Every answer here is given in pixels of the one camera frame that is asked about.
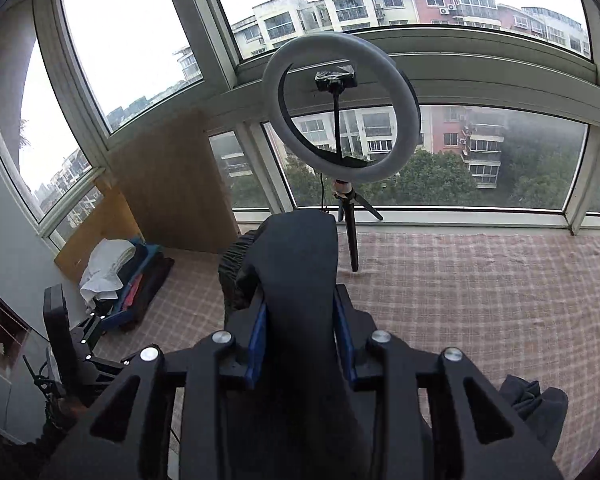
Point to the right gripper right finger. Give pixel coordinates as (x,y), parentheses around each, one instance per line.
(435,415)

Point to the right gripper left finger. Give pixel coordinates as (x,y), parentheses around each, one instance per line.
(125,433)

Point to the dark navy jogger pants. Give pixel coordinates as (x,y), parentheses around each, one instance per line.
(300,420)

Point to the person's left hand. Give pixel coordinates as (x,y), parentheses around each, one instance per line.
(61,414)

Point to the white folded garment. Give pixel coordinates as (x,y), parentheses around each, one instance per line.
(100,279)

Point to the pink folded garment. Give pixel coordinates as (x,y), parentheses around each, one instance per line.
(131,295)

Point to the dark brown folded garment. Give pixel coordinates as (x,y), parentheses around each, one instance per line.
(154,276)

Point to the blue striped garment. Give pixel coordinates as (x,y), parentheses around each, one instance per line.
(120,311)

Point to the wooden cabinet panel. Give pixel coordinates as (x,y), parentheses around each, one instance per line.
(163,185)

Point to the black tripod stand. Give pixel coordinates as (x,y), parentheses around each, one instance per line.
(347,198)

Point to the small camera in ring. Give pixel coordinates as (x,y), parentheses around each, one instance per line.
(336,81)

